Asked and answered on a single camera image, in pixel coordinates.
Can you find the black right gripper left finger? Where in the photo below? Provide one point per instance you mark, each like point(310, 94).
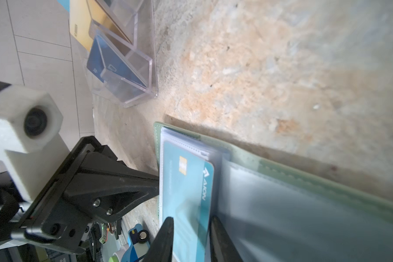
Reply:
point(162, 246)

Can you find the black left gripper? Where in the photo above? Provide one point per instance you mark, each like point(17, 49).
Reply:
point(90, 186)

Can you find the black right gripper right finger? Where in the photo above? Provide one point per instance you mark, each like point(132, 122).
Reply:
point(221, 246)

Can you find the teal credit card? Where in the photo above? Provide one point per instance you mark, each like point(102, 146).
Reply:
point(187, 182)

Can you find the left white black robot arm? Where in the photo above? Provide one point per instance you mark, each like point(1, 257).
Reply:
point(11, 212)

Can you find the blue card in stand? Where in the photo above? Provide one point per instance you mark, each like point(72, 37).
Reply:
point(103, 56)

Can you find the gold card in stand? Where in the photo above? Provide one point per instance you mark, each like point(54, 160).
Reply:
point(85, 15)

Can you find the teal card in stand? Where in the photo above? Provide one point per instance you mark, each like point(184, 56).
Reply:
point(65, 4)

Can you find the blue toy car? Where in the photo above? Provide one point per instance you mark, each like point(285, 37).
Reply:
point(139, 244)

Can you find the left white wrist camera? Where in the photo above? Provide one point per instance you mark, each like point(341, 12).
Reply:
point(31, 147)

